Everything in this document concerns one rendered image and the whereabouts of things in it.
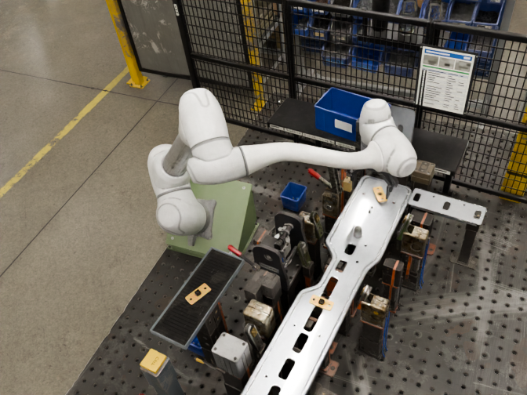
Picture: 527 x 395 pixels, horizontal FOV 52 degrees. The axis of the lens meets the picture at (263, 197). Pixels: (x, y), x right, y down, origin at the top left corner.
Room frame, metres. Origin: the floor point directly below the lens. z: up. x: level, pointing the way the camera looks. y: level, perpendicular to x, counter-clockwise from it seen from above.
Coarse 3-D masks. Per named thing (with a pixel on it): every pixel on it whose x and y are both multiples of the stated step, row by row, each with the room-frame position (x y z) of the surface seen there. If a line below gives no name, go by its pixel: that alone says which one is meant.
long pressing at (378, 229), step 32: (384, 192) 1.50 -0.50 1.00; (352, 224) 1.36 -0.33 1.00; (384, 224) 1.33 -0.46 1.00; (352, 256) 1.20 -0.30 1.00; (320, 288) 1.08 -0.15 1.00; (352, 288) 1.06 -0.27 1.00; (288, 320) 0.97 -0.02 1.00; (320, 320) 0.96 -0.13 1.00; (288, 352) 0.85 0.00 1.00; (320, 352) 0.84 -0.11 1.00; (256, 384) 0.76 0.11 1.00; (288, 384) 0.74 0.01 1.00
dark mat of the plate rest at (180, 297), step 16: (208, 256) 1.18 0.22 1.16; (224, 256) 1.17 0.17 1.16; (208, 272) 1.11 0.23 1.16; (224, 272) 1.10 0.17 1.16; (192, 288) 1.05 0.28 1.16; (176, 304) 1.00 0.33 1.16; (192, 304) 0.99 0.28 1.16; (208, 304) 0.98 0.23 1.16; (160, 320) 0.95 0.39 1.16; (176, 320) 0.94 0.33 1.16; (192, 320) 0.93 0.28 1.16; (176, 336) 0.88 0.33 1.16
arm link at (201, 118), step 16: (192, 96) 1.45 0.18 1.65; (208, 96) 1.45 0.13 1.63; (192, 112) 1.40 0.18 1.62; (208, 112) 1.39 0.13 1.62; (192, 128) 1.36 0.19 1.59; (208, 128) 1.35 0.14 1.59; (224, 128) 1.37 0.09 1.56; (176, 144) 1.50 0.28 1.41; (192, 144) 1.33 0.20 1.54; (160, 160) 1.67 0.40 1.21; (176, 160) 1.53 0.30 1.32; (160, 176) 1.63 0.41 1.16; (176, 176) 1.62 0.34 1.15; (160, 192) 1.62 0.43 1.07
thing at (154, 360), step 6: (150, 354) 0.83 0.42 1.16; (156, 354) 0.83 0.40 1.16; (162, 354) 0.83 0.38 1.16; (144, 360) 0.82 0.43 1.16; (150, 360) 0.81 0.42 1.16; (156, 360) 0.81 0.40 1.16; (162, 360) 0.81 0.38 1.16; (144, 366) 0.80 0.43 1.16; (150, 366) 0.79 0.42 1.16; (156, 366) 0.79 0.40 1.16; (156, 372) 0.77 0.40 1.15
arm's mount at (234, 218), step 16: (208, 192) 1.73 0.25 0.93; (224, 192) 1.70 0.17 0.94; (240, 192) 1.68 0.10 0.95; (224, 208) 1.65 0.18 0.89; (240, 208) 1.62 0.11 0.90; (224, 224) 1.59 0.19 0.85; (240, 224) 1.57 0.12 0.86; (256, 224) 1.68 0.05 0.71; (176, 240) 1.62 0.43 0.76; (208, 240) 1.57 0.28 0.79; (224, 240) 1.54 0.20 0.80; (240, 240) 1.52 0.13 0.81
